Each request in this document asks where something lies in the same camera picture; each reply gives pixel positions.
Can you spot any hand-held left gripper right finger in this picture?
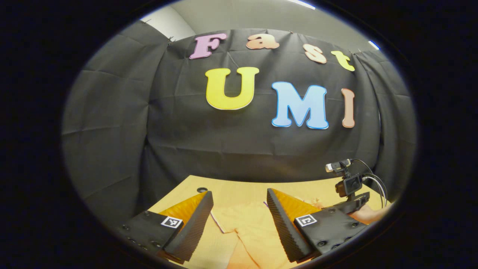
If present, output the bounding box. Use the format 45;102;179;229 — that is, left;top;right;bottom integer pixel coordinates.
267;188;369;263

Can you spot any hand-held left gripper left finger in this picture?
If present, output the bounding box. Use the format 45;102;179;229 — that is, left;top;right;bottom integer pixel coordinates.
119;191;214;265

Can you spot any orange T-shirt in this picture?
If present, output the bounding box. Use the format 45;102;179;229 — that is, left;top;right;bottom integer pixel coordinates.
210;198;338;269

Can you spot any black backdrop cloth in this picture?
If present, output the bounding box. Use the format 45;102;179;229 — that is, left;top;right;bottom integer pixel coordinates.
61;21;418;225

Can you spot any large ceiling light panel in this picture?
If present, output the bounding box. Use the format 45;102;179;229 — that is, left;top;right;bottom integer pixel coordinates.
286;0;317;10

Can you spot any right hand-held gripper cable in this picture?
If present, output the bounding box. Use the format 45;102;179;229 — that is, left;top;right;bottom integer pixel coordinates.
353;159;389;209

